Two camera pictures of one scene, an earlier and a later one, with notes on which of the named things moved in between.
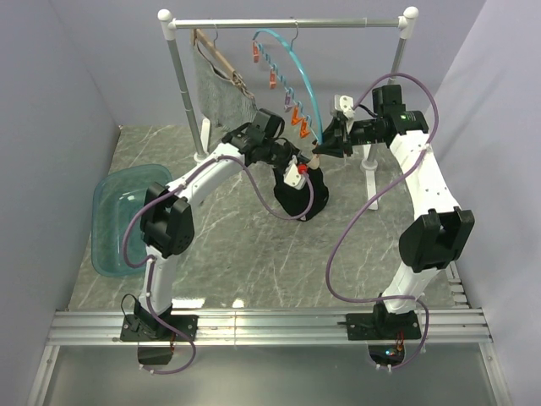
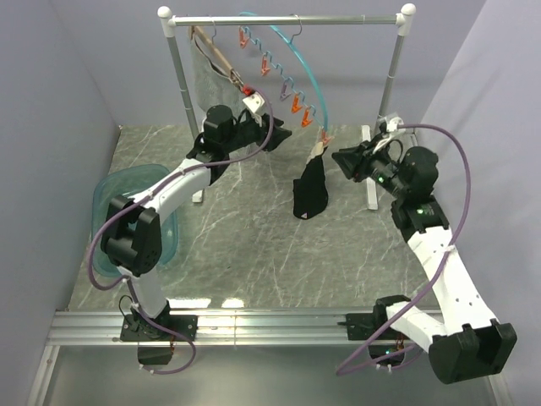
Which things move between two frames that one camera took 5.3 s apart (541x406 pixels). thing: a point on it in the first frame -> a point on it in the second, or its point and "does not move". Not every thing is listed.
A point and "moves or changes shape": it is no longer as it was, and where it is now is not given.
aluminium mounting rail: x=102 y=329 does not move
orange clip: x=304 y=128 -> x=306 y=121
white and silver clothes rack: x=406 y=19 does not move
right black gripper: x=336 y=146 -> x=357 y=167
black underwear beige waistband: x=295 y=200 moves or changes shape
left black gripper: x=293 y=152 -> x=277 y=135
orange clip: x=295 y=119 -> x=296 y=106
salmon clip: x=273 y=79 -> x=264 y=68
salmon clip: x=255 y=52 -> x=243 y=40
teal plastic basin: x=117 y=196 does not move
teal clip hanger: x=286 y=85 -> x=292 y=41
